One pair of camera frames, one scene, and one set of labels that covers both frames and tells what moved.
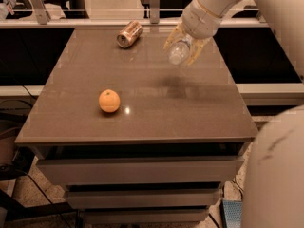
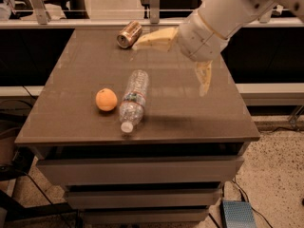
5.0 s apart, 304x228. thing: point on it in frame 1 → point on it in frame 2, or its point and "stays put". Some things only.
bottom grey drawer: x=139 y=217 stays put
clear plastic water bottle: x=178 y=52 → x=132 y=104
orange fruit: x=109 y=101 stays put
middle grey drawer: x=143 y=199 stays put
